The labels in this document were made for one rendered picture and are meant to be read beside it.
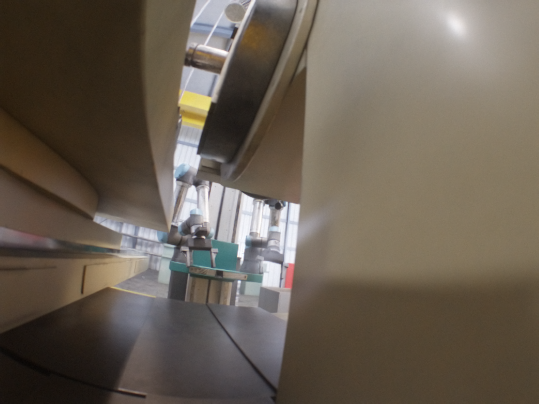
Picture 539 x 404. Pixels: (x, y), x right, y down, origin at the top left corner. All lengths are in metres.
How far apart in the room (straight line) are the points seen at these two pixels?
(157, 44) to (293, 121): 0.38
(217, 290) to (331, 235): 1.70
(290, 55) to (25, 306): 0.55
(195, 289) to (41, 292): 1.46
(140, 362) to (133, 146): 0.26
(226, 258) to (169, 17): 1.70
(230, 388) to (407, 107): 0.32
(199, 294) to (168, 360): 1.50
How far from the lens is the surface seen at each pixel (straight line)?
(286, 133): 0.53
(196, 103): 8.61
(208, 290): 1.84
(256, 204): 1.67
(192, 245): 1.20
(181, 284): 1.91
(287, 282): 4.71
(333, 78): 0.27
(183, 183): 1.51
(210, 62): 0.68
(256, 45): 0.44
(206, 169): 0.94
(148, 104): 0.17
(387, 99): 0.18
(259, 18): 0.47
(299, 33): 0.42
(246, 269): 1.68
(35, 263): 0.40
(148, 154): 0.24
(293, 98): 0.43
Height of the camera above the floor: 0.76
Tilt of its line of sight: 17 degrees up
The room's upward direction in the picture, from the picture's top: 7 degrees clockwise
